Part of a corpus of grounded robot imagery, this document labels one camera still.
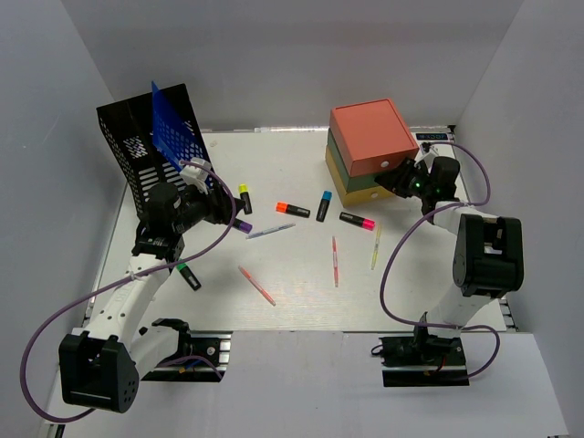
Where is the yellow bottom drawer box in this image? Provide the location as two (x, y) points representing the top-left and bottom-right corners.
(325, 149), (394, 207)

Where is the blue plastic folder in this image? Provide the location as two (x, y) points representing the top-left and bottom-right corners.
(151, 81), (211, 173)

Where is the orange cap black highlighter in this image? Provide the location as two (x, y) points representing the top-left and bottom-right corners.
(276, 202), (310, 218)

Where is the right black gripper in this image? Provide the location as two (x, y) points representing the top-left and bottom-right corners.
(376, 157), (434, 200)

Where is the orange thin pen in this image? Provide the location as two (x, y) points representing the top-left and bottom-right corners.
(238, 266), (276, 307)

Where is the pink thin pen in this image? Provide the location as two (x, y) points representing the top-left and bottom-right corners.
(331, 236), (339, 287)

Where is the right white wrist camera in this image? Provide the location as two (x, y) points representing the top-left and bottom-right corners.
(416, 141), (438, 171)

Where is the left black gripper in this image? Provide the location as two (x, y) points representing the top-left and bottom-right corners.
(173, 180), (246, 234)

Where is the green drawer box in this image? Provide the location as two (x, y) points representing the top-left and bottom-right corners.
(325, 130), (381, 193)

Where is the salmon top drawer box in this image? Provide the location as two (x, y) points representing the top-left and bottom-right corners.
(329, 99), (419, 177)

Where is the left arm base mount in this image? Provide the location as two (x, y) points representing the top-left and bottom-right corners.
(139, 318), (232, 383)

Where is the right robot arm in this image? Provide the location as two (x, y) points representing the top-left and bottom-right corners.
(375, 157), (524, 364)

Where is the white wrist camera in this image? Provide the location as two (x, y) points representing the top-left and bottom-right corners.
(416, 141), (438, 171)
(180, 157), (212, 193)

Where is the yellow thin pen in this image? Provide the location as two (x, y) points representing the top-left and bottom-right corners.
(370, 224), (382, 270)

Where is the green cap black highlighter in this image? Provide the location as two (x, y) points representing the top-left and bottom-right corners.
(176, 263), (202, 291)

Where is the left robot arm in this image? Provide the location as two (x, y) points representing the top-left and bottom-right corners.
(58, 182), (244, 413)

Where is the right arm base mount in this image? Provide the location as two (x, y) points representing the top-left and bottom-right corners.
(370, 336), (470, 388)

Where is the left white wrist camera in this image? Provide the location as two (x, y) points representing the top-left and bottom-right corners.
(180, 157), (212, 193)

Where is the yellow cap black highlighter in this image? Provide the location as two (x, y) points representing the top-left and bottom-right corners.
(238, 184), (253, 214)

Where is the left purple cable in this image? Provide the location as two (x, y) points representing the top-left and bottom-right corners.
(21, 159), (237, 421)

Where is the purple cap black highlighter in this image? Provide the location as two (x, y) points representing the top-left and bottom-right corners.
(232, 218), (253, 235)

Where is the blue cap black highlighter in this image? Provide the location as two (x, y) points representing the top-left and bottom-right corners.
(316, 191), (332, 223)

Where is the black mesh file organizer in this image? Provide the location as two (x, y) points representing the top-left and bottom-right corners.
(97, 92), (186, 218)

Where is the pink cap black highlighter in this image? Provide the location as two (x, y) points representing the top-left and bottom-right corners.
(339, 212), (375, 231)

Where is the blue thin pen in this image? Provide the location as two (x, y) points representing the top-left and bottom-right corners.
(246, 223), (296, 240)

